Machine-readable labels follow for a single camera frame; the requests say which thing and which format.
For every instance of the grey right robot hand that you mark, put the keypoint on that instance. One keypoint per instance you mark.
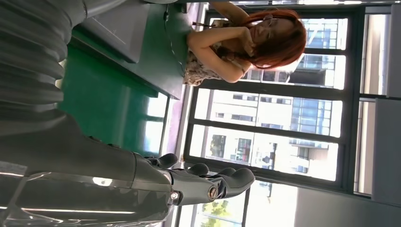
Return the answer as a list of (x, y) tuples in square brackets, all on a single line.
[(78, 181)]

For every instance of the black weighing device with column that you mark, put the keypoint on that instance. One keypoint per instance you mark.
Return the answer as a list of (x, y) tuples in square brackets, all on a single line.
[(119, 28)]

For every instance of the person at weighing device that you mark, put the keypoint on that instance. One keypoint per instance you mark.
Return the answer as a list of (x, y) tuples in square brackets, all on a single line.
[(238, 44)]

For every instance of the green conveyor belt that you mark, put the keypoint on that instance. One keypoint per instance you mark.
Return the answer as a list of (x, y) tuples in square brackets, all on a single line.
[(100, 109)]

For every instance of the black framed window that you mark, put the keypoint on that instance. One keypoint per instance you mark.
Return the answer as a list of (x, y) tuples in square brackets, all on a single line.
[(269, 128)]

